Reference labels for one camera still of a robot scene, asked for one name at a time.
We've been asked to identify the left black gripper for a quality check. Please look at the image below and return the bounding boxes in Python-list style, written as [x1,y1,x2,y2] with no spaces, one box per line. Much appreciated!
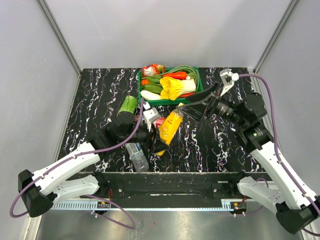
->
[119,120,170,154]

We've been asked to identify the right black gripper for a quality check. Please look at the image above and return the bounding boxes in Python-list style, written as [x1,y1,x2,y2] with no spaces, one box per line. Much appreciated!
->
[178,81,247,127]

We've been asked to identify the yellow juice bottle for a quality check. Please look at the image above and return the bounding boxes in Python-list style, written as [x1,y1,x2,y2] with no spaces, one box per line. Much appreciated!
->
[158,103,184,147]

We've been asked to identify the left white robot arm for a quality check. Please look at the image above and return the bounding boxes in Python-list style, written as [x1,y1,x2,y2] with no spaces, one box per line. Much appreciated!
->
[17,108,168,218]

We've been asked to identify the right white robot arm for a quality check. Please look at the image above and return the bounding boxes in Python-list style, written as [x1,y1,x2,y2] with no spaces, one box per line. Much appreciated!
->
[178,85,320,234]

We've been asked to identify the clear cola bottle red label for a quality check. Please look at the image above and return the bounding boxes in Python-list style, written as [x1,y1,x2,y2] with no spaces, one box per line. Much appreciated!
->
[133,114,165,130]

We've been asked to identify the clear water bottle white cap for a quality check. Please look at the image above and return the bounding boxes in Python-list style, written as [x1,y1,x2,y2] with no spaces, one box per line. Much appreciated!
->
[125,142,149,173]

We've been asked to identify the red toy pepper bottom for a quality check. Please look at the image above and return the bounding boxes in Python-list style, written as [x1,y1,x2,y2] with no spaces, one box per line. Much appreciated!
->
[179,92,195,98]

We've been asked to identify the yellow white toy cabbage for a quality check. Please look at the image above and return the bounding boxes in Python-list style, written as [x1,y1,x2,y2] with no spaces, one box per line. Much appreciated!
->
[159,77,196,101]

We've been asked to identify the red toy chili pepper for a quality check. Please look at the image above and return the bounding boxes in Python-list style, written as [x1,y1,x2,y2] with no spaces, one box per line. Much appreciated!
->
[163,71,188,80]

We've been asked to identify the green toy long beans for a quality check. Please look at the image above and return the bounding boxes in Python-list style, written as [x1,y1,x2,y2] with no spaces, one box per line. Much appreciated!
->
[156,65,204,93]

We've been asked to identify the green plastic basket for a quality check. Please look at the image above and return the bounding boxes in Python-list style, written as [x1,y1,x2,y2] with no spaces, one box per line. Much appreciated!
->
[137,66,205,108]

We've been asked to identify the green toy bok choy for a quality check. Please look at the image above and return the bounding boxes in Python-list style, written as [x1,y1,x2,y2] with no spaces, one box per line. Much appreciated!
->
[140,76,163,94]

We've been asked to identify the toy napa cabbage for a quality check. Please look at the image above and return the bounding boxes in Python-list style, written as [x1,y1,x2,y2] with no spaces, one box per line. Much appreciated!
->
[117,95,139,115]

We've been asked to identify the white toy radish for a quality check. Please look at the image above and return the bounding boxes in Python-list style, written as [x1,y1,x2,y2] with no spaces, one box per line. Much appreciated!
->
[140,90,161,101]

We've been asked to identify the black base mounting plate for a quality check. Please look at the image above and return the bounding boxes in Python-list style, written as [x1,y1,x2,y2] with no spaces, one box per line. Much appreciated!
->
[79,171,258,210]

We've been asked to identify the orange white toy vegetable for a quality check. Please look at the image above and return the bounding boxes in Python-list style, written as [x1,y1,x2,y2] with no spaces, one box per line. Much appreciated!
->
[141,63,166,77]

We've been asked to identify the small orange toy carrot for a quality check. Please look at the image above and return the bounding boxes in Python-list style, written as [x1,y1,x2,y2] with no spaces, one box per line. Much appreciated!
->
[140,79,150,86]

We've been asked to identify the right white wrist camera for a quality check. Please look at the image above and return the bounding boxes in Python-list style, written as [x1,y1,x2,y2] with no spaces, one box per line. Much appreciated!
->
[219,68,240,97]

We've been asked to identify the aluminium slotted rail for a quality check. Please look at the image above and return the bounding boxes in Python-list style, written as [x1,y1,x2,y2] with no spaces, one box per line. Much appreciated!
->
[51,195,243,211]

